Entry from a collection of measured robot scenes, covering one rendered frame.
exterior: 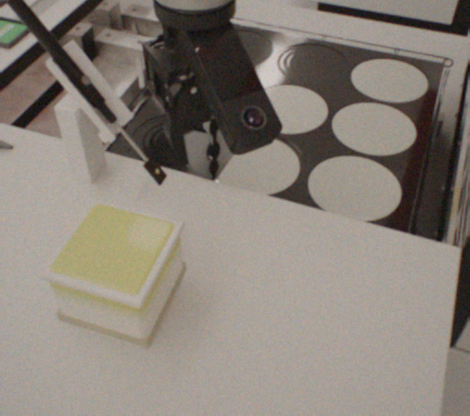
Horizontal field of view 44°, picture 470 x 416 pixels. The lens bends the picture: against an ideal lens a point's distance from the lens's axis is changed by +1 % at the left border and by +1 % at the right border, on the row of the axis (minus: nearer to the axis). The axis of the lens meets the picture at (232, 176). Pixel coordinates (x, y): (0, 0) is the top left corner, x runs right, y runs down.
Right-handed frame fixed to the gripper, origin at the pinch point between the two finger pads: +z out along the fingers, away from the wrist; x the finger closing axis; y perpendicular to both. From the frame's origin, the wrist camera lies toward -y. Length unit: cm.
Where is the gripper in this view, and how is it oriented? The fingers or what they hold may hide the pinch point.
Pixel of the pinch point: (212, 177)
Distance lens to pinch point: 61.9
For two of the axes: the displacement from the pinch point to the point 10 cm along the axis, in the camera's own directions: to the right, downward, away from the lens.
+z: 0.0, 7.1, 7.0
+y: -4.9, -6.1, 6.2
